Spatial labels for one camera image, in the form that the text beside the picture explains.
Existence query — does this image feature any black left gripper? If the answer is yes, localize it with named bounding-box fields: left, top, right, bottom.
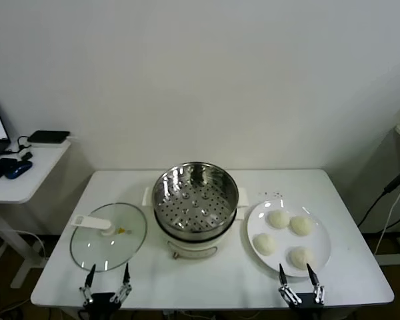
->
left=79, top=262, right=133, bottom=314

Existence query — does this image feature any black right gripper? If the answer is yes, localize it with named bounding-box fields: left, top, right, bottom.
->
left=278, top=263, right=326, bottom=316

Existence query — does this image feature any white steamed baozi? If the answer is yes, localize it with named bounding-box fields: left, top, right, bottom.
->
left=289, top=215, right=314, bottom=237
left=288, top=245, right=315, bottom=269
left=266, top=209, right=291, bottom=231
left=253, top=232, right=278, bottom=257

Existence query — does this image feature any perforated stainless steel steamer basket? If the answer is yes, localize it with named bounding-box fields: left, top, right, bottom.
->
left=152, top=161, right=240, bottom=234

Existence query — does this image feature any white round plate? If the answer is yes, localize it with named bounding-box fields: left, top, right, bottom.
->
left=246, top=199, right=333, bottom=278

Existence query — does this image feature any white electric cooking pot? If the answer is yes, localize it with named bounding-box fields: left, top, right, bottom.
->
left=142, top=186, right=250, bottom=260

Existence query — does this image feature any white furniture foot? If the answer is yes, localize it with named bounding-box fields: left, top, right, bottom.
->
left=375, top=236, right=400, bottom=266

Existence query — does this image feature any white side desk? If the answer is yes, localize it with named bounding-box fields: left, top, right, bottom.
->
left=0, top=139, right=71, bottom=289

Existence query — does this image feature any blue computer mouse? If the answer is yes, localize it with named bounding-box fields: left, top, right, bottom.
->
left=4, top=159, right=33, bottom=179

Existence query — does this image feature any flat black box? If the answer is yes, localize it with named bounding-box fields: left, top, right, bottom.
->
left=27, top=130, right=71, bottom=144

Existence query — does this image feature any glass lid with white handle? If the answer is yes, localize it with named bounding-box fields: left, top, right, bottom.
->
left=69, top=202, right=148, bottom=273

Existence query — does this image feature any white floor cable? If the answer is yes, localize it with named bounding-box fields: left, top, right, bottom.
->
left=16, top=229, right=49, bottom=259

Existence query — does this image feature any white hanging cable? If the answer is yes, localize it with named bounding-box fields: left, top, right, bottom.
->
left=375, top=179, right=400, bottom=256

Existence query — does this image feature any black power cable with plug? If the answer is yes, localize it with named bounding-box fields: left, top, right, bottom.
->
left=357, top=168, right=400, bottom=231

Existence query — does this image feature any thin black desk cable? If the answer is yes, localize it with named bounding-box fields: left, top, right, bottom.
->
left=3, top=135, right=33, bottom=156

